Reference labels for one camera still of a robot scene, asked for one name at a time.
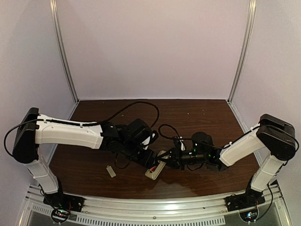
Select white remote control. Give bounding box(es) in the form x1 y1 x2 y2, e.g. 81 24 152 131
145 151 169 180

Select grey battery cover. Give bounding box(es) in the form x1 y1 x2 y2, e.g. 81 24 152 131
106 166 116 178

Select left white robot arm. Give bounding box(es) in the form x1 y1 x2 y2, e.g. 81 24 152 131
12 107 158 195

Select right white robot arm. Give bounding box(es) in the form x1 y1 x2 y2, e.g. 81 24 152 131
157 114 300 196

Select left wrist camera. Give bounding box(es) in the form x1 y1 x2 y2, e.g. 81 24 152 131
141 130 158 150

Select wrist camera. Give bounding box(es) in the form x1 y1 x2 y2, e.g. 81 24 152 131
141 130 158 150
173 136 186 151

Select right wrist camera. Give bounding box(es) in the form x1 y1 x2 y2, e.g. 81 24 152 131
173 136 186 151

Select right black cable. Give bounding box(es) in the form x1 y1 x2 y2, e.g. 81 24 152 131
158 124 296 151

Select black cable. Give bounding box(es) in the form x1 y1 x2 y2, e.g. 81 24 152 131
3 101 160 158
158 124 296 151

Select left black cable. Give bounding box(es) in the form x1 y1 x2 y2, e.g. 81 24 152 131
3 101 160 158

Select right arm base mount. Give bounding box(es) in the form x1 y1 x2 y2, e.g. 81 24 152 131
224 193 265 223

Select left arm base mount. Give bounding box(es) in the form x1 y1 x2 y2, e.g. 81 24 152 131
43 193 85 225

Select left aluminium frame post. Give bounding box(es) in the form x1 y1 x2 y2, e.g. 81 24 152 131
49 0 79 104

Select aluminium frame post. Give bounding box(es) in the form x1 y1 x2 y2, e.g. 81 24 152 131
49 0 79 104
227 0 257 104

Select right aluminium frame post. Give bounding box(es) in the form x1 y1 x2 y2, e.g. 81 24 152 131
227 0 257 104

